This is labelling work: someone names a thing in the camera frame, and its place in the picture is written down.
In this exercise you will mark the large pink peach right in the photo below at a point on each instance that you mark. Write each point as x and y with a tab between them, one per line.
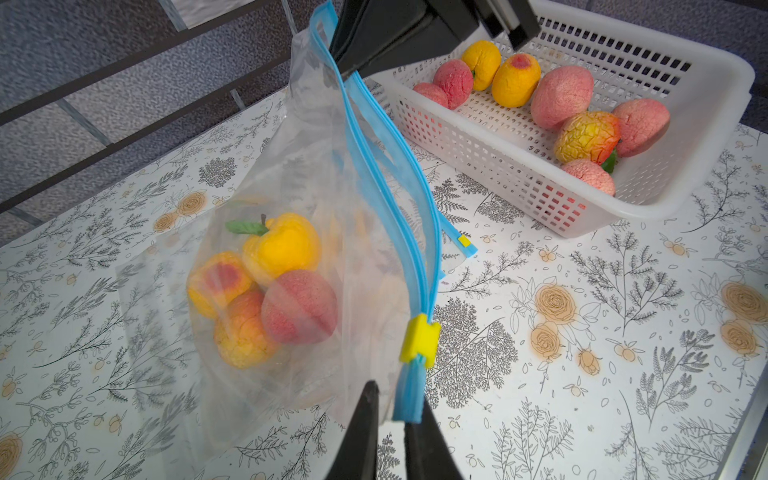
561	94

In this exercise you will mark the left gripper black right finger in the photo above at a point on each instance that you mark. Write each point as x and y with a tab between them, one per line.
427	455

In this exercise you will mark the yellow peach green leaf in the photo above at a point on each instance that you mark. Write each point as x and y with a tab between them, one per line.
278	245

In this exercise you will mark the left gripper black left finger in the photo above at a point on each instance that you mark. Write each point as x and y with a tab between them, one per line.
356	458

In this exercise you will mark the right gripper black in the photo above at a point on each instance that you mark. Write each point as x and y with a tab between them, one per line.
373	36

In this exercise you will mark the pink peach with leaf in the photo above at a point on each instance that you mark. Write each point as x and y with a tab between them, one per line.
300	307

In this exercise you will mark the wrinkled yellow red peach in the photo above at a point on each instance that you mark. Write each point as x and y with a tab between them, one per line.
587	136

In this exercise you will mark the white plastic mesh basket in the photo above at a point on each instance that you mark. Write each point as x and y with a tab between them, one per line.
705	90

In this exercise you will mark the clear zip-top bag blue zipper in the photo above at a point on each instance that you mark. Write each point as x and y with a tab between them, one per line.
338	160

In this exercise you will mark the yellow peach top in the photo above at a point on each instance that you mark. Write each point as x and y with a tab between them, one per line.
483	59

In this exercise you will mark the yellow peach red blush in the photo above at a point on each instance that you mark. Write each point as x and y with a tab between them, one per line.
516	80

